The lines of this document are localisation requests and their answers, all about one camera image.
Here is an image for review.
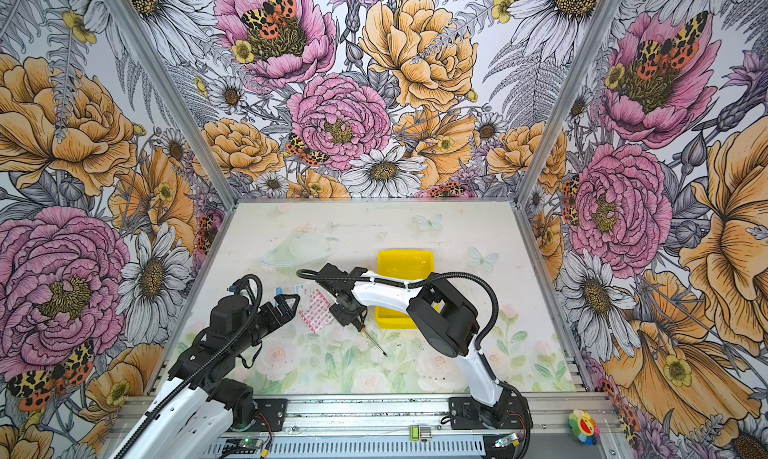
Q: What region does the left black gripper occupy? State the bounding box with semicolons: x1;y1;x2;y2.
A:
232;294;300;355

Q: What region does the orange black handled screwdriver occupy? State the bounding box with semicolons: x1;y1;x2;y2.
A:
352;319;388;357

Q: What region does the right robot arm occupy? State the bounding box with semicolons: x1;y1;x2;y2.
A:
297;264;533;432

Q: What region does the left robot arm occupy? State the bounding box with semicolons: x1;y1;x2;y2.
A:
111;294;300;458

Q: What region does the yellow plastic bin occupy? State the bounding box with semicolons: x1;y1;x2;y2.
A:
375;249;434;330

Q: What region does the blue white packet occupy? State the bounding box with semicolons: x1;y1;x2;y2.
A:
274;285;305;296

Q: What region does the pink patterned packet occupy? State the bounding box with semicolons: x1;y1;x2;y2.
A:
298;289;334;334

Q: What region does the small green display module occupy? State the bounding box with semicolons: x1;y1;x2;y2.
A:
409;425;433;442

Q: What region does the green circuit board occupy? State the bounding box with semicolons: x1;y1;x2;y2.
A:
494;432;520;448
223;438;265;454

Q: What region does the right green circuit board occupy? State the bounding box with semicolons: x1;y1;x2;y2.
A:
494;432;520;448

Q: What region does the colourful round toy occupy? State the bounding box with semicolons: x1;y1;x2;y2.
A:
568;409;600;446

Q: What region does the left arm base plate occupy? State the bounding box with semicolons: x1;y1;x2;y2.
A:
245;397;288;433

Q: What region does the white slotted cable duct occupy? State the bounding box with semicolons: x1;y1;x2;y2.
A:
209;434;488;458

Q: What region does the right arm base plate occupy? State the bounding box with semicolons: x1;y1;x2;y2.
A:
448;395;533;430

